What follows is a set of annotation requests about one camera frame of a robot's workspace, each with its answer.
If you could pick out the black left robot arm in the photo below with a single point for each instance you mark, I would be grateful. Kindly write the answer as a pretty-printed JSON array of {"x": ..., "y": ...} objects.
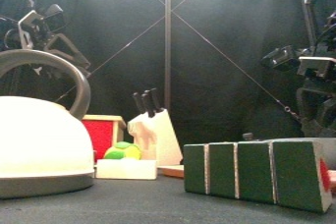
[{"x": 14, "y": 11}]

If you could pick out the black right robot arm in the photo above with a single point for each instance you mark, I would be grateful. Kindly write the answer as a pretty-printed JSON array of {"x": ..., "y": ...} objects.
[{"x": 318, "y": 11}]

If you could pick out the red wooden box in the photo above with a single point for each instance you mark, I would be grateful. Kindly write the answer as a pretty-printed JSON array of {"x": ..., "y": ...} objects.
[{"x": 102, "y": 133}]

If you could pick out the green wooden watermelon slice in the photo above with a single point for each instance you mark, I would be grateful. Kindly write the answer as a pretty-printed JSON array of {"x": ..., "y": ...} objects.
[
  {"x": 255, "y": 171},
  {"x": 222, "y": 169},
  {"x": 194, "y": 168}
]

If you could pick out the green and yellow toy ball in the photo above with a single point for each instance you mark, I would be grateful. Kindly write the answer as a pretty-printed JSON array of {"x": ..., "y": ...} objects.
[{"x": 123, "y": 151}]

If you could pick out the white wooden knife block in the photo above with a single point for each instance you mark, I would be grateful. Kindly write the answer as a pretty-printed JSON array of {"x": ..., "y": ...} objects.
[{"x": 163, "y": 139}]

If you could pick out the white rectangular block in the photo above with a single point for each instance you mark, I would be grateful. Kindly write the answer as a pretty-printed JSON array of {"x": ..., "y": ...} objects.
[{"x": 127, "y": 169}]

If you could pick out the light wooden board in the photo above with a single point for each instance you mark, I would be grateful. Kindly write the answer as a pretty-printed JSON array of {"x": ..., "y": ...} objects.
[{"x": 172, "y": 171}]

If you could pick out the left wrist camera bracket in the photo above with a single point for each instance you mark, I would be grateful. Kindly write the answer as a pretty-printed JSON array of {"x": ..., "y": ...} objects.
[{"x": 27, "y": 28}]

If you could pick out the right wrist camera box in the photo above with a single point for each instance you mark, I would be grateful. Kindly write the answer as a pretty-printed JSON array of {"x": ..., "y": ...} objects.
[{"x": 283, "y": 58}]

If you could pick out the vertical metal frame pole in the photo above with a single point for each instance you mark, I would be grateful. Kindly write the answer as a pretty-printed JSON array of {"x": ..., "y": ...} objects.
[{"x": 168, "y": 38}]

